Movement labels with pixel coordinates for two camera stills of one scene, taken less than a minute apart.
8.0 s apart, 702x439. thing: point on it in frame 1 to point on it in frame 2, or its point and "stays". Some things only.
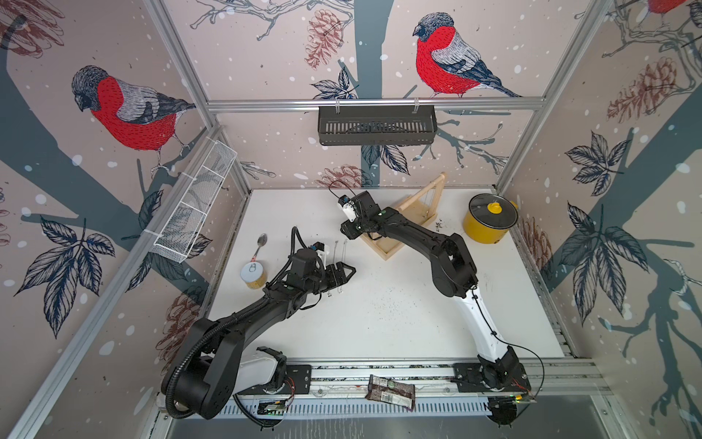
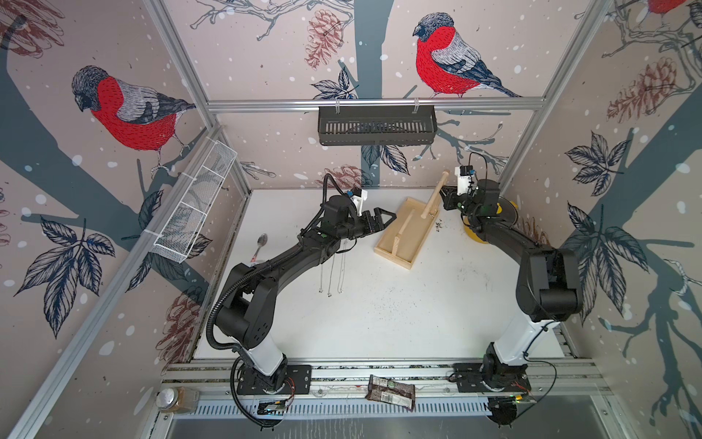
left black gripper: x=341 y=280 to x=377 y=226
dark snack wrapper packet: x=387 y=390 stays
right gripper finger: x=350 y=230 to x=449 y=195
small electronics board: x=276 y=408 stays
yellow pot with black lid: x=489 y=218 stays
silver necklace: x=344 y=261 stays
